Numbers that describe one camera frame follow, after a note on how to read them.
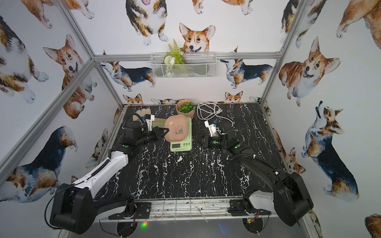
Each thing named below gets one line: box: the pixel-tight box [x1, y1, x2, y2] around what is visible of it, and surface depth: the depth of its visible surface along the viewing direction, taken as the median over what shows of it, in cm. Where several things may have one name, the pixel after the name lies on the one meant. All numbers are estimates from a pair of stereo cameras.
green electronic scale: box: [170, 117, 192, 152], surface depth 80 cm
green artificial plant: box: [178, 101, 196, 114], surface depth 103 cm
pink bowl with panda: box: [164, 114, 189, 142], surface depth 81 cm
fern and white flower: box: [163, 38, 186, 78], surface depth 85 cm
